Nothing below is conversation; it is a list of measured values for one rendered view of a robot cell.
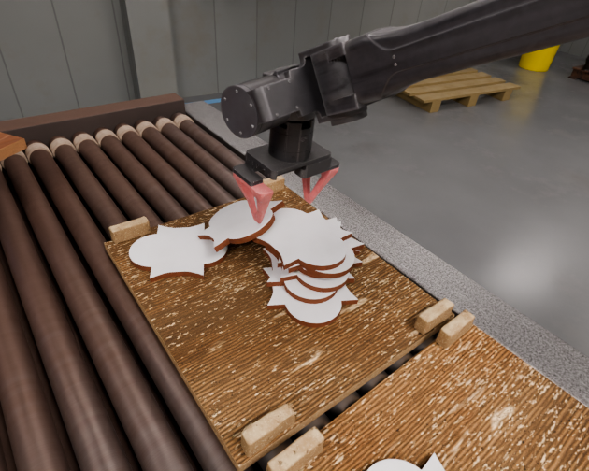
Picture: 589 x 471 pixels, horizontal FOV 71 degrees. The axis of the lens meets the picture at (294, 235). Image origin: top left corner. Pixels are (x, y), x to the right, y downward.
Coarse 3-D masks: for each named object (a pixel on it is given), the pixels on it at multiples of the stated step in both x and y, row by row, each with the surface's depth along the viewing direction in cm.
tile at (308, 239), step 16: (288, 208) 65; (288, 224) 61; (304, 224) 62; (320, 224) 62; (256, 240) 59; (272, 240) 58; (288, 240) 58; (304, 240) 59; (320, 240) 59; (336, 240) 59; (288, 256) 56; (304, 256) 56; (320, 256) 56; (336, 256) 56
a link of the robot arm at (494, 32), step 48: (480, 0) 31; (528, 0) 28; (576, 0) 26; (336, 48) 41; (384, 48) 37; (432, 48) 34; (480, 48) 32; (528, 48) 29; (336, 96) 44; (384, 96) 40
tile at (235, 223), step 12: (240, 204) 68; (276, 204) 62; (216, 216) 68; (228, 216) 66; (240, 216) 64; (216, 228) 64; (228, 228) 62; (240, 228) 60; (252, 228) 59; (264, 228) 58; (216, 240) 60; (228, 240) 60; (240, 240) 58
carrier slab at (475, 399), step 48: (480, 336) 55; (384, 384) 48; (432, 384) 48; (480, 384) 49; (528, 384) 49; (336, 432) 43; (384, 432) 44; (432, 432) 44; (480, 432) 44; (528, 432) 45; (576, 432) 45
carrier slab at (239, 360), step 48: (288, 192) 80; (144, 288) 58; (192, 288) 58; (240, 288) 59; (384, 288) 61; (192, 336) 52; (240, 336) 52; (288, 336) 53; (336, 336) 53; (384, 336) 54; (192, 384) 46; (240, 384) 47; (288, 384) 47; (336, 384) 48; (240, 432) 42; (288, 432) 43
